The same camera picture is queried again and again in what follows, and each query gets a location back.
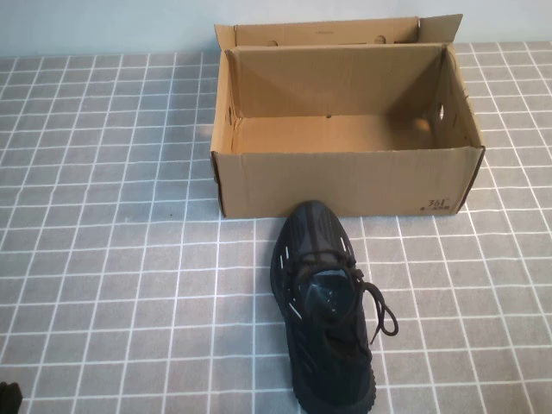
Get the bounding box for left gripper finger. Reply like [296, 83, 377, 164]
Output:
[0, 380, 23, 414]

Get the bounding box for black knit sneaker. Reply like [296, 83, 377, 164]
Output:
[272, 198, 400, 414]

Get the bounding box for brown cardboard shoe box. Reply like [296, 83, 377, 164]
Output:
[210, 13, 487, 219]

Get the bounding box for grey white-checked tablecloth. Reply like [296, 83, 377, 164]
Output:
[0, 39, 552, 414]

